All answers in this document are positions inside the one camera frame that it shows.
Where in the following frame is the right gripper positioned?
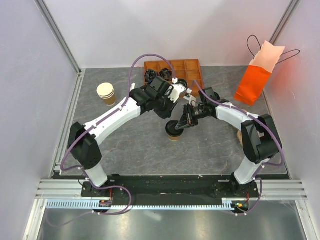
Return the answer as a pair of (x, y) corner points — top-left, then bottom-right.
(175, 104), (208, 131)

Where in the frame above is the black cup lid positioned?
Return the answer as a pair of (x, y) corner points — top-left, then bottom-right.
(165, 120), (184, 137)

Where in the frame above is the cardboard cup carrier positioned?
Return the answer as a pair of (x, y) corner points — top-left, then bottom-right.
(237, 130), (244, 146)

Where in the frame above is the stack of paper cups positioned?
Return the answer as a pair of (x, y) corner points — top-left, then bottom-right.
(96, 82), (116, 106)

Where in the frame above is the orange paper bag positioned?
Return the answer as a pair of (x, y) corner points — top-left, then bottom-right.
(234, 41), (301, 106)

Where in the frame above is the single brown paper cup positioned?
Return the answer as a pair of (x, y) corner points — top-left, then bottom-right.
(168, 134), (182, 142)

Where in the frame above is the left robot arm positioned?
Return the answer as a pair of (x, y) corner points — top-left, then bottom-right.
(68, 76), (188, 197)

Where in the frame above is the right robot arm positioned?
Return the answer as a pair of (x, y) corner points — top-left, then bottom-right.
(174, 87), (282, 197)

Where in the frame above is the green yellow rolled tie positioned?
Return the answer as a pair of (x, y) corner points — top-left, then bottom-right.
(177, 78), (188, 89)

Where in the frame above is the black brown rolled tie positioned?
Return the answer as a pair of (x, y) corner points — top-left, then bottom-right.
(159, 68), (173, 81)

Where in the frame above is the dark patterned rolled tie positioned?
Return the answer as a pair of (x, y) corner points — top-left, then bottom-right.
(144, 69), (158, 83)

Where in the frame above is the wooden compartment tray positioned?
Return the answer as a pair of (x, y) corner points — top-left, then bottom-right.
(144, 59), (205, 98)

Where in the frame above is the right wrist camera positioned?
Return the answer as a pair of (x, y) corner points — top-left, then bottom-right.
(183, 88), (197, 107)

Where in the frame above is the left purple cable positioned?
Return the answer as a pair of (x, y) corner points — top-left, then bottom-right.
(44, 53), (179, 227)

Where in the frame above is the purple cable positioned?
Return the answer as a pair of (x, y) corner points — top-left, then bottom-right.
(44, 53), (179, 227)
(192, 79), (286, 216)

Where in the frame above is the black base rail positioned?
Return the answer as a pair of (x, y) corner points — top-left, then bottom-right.
(81, 175), (259, 206)

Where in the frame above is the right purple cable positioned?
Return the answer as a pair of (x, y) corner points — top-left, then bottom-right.
(192, 79), (286, 216)

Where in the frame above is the white cable duct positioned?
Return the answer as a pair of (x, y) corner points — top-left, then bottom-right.
(46, 199), (241, 211)

